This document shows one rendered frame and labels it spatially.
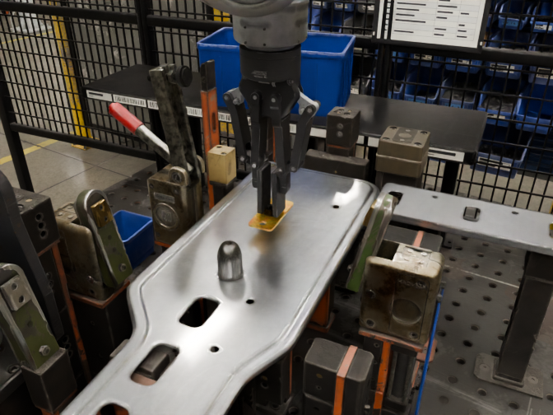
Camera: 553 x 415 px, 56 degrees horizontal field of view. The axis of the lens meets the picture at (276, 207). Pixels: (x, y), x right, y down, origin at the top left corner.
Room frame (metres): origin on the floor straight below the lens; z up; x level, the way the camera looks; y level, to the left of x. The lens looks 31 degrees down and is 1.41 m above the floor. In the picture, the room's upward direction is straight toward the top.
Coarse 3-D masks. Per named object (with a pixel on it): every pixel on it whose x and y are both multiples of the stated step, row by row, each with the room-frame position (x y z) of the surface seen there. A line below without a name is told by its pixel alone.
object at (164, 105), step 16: (160, 80) 0.70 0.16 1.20; (176, 80) 0.69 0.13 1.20; (192, 80) 0.71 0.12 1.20; (160, 96) 0.70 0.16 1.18; (176, 96) 0.72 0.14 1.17; (160, 112) 0.70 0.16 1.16; (176, 112) 0.72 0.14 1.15; (176, 128) 0.69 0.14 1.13; (176, 144) 0.69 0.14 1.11; (192, 144) 0.72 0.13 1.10; (176, 160) 0.69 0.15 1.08; (192, 160) 0.71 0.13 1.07; (192, 176) 0.71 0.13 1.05
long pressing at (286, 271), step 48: (240, 192) 0.75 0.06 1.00; (288, 192) 0.75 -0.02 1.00; (336, 192) 0.75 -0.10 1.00; (192, 240) 0.61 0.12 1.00; (240, 240) 0.61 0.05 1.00; (288, 240) 0.61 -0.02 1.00; (336, 240) 0.61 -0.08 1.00; (144, 288) 0.50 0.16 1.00; (192, 288) 0.50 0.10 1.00; (240, 288) 0.50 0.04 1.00; (288, 288) 0.50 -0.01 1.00; (144, 336) 0.42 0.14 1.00; (192, 336) 0.42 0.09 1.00; (240, 336) 0.42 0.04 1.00; (288, 336) 0.43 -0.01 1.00; (96, 384) 0.35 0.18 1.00; (192, 384) 0.36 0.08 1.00; (240, 384) 0.36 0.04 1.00
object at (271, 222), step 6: (270, 204) 0.66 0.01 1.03; (288, 204) 0.67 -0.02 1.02; (264, 210) 0.64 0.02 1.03; (270, 210) 0.64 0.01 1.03; (288, 210) 0.66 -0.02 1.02; (258, 216) 0.64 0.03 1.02; (264, 216) 0.64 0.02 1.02; (270, 216) 0.64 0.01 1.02; (282, 216) 0.64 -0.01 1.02; (252, 222) 0.62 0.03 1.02; (258, 222) 0.62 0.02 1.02; (264, 222) 0.63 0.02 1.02; (270, 222) 0.62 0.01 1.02; (276, 222) 0.62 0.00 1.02; (258, 228) 0.61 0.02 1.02; (264, 228) 0.61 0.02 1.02; (270, 228) 0.61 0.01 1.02
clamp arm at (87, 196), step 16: (96, 192) 0.56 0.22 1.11; (80, 208) 0.54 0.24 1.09; (96, 208) 0.54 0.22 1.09; (80, 224) 0.54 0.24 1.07; (96, 224) 0.54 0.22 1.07; (112, 224) 0.56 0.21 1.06; (96, 240) 0.53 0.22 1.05; (112, 240) 0.55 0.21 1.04; (112, 256) 0.54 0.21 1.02; (112, 272) 0.53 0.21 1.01; (128, 272) 0.55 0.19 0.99
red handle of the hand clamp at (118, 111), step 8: (112, 104) 0.75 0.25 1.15; (120, 104) 0.76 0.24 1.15; (112, 112) 0.74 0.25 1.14; (120, 112) 0.74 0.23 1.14; (128, 112) 0.75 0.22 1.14; (120, 120) 0.74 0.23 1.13; (128, 120) 0.74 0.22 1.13; (136, 120) 0.74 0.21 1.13; (128, 128) 0.73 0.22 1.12; (136, 128) 0.73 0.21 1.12; (144, 128) 0.74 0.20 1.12; (144, 136) 0.73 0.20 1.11; (152, 136) 0.73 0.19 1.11; (152, 144) 0.72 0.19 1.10; (160, 144) 0.72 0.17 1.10; (160, 152) 0.71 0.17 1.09; (168, 152) 0.71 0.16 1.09; (168, 160) 0.71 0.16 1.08; (192, 168) 0.70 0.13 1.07
